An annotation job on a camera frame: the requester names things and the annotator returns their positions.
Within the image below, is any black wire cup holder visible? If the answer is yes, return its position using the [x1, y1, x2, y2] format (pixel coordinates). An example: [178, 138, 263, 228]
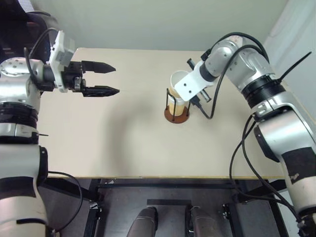
[164, 88, 191, 124]

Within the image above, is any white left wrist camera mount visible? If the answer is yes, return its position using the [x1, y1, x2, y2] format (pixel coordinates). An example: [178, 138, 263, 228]
[47, 30, 76, 94]

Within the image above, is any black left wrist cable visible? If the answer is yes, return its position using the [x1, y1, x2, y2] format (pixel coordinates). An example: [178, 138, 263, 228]
[23, 27, 61, 87]

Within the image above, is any black cable tie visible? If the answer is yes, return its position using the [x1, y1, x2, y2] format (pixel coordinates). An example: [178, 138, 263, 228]
[280, 51, 313, 81]

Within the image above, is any black tape strip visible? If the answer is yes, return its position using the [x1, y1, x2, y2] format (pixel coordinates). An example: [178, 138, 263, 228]
[147, 198, 191, 206]

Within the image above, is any black chair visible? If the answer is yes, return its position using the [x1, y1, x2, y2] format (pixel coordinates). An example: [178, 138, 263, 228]
[0, 0, 59, 62]

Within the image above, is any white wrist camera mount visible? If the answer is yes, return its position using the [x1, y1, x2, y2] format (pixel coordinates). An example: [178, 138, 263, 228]
[174, 60, 216, 102]
[47, 30, 76, 94]

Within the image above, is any black left arm lower cable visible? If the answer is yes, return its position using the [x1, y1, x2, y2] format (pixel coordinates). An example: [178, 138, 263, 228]
[45, 171, 83, 234]

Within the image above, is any dark rounded shape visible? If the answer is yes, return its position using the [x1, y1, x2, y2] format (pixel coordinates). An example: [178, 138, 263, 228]
[127, 206, 158, 237]
[185, 206, 218, 237]

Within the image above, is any black metal table frame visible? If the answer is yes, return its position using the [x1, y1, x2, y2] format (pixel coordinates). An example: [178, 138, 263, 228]
[37, 177, 290, 237]

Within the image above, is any black frame caster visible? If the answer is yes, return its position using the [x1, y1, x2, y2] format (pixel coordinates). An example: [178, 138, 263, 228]
[221, 203, 231, 220]

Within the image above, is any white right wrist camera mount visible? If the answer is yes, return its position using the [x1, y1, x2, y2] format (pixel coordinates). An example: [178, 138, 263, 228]
[174, 60, 216, 102]

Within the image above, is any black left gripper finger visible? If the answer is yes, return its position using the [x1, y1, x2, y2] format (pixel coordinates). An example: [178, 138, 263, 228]
[82, 85, 120, 98]
[81, 60, 117, 74]

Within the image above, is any black right arm lower cable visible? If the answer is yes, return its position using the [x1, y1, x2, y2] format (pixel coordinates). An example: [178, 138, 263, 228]
[229, 115, 304, 224]

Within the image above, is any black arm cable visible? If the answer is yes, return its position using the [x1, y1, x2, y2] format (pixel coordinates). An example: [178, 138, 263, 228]
[229, 115, 304, 224]
[208, 31, 270, 62]
[45, 171, 83, 234]

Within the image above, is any black right arm upper cable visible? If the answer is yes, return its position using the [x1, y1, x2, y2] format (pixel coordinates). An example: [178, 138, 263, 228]
[208, 31, 270, 62]

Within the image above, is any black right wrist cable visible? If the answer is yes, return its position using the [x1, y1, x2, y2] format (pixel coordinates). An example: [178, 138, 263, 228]
[191, 44, 270, 119]

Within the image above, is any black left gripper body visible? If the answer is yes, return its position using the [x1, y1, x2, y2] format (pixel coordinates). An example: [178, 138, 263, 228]
[60, 61, 87, 94]

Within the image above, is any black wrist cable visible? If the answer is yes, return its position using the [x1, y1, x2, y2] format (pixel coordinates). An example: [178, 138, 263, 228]
[23, 27, 61, 87]
[191, 44, 270, 119]

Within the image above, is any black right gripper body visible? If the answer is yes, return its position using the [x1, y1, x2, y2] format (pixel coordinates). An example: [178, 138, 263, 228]
[187, 58, 212, 102]

